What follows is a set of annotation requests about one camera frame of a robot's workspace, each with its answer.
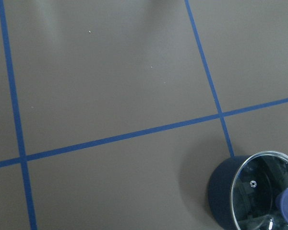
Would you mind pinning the glass pot lid blue knob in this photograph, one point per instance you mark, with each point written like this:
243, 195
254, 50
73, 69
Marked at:
258, 183

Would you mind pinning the dark blue saucepan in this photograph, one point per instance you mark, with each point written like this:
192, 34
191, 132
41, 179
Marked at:
220, 191

